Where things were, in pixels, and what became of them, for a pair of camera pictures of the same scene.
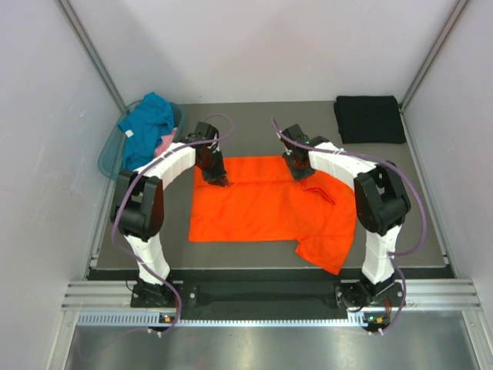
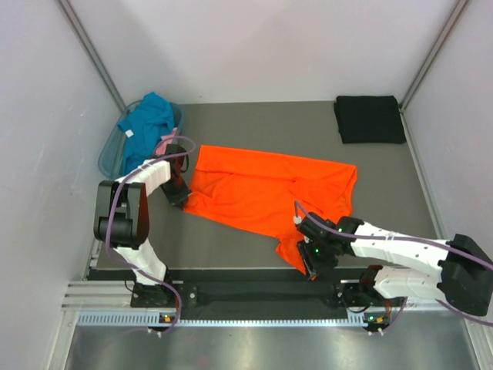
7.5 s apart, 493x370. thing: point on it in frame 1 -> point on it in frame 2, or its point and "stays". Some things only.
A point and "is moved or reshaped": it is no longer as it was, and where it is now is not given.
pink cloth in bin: x=166 y=141 stays
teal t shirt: x=145 y=127 stays
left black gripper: x=218 y=176 -> x=179 y=199
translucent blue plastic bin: x=111 y=159 stays
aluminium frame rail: x=98 y=296 stays
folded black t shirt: x=368 y=119 stays
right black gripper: x=296 y=175 -> x=313 y=266
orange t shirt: x=264 y=202 is moved or reshaped
